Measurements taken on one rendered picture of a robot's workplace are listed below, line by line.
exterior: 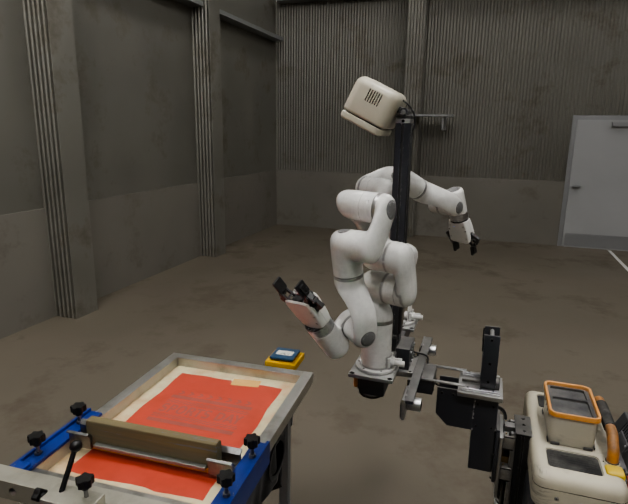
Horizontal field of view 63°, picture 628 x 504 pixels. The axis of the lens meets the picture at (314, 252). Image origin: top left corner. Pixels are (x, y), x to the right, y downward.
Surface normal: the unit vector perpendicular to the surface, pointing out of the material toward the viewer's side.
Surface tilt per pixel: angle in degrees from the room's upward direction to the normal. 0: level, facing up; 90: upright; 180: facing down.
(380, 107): 90
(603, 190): 90
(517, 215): 90
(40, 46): 90
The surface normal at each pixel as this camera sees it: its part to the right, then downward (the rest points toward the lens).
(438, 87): -0.33, 0.22
